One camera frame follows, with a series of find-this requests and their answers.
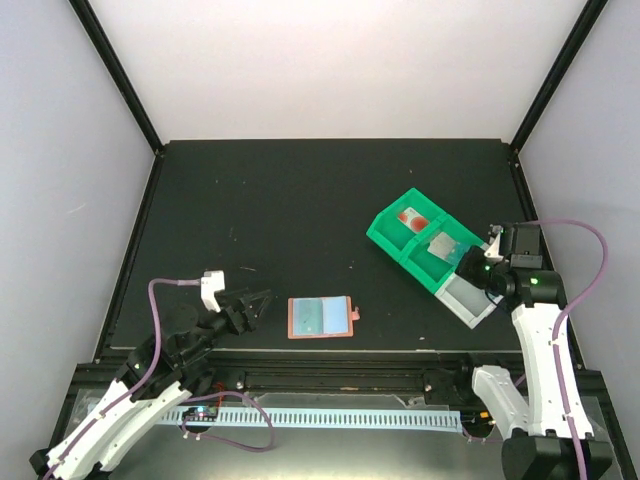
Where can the pink leather card holder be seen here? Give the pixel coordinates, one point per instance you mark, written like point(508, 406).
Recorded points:
point(340, 314)

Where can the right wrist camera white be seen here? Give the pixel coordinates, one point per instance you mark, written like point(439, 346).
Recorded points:
point(492, 252)

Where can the right controller board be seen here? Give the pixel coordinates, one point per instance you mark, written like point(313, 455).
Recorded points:
point(477, 418)

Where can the green bin middle compartment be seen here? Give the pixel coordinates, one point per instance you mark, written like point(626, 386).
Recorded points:
point(428, 270)

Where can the controller board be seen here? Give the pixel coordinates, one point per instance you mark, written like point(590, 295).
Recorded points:
point(206, 414)
point(477, 418)

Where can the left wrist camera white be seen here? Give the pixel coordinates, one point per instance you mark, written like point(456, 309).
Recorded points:
point(211, 284)

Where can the left black frame post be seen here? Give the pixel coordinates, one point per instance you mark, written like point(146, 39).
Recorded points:
point(103, 47)

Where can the red circle card in bin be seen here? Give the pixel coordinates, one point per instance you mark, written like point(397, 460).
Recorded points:
point(413, 220)

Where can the black aluminium rail front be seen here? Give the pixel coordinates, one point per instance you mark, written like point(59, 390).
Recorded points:
point(439, 376)

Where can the right black frame post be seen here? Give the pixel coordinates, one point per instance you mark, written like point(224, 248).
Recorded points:
point(578, 34)

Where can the left controller board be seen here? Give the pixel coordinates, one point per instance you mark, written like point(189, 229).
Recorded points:
point(206, 414)

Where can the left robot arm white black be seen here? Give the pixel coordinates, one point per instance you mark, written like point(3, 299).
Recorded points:
point(132, 403)

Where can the white VIP card in bin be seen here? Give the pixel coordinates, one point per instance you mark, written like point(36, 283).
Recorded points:
point(441, 245)

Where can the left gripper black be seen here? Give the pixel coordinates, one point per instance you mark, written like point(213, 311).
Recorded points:
point(241, 325)

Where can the white slotted cable duct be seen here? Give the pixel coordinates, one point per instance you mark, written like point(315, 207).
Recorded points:
point(326, 418)

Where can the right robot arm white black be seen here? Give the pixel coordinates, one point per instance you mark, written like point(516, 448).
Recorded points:
point(546, 432)

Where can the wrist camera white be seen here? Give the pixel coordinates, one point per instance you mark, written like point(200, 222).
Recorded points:
point(492, 252)
point(211, 284)

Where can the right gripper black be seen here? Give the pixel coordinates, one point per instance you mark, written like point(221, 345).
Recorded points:
point(466, 266)

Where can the black frame post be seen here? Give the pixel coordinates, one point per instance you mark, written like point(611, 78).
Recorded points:
point(578, 34)
point(103, 47)

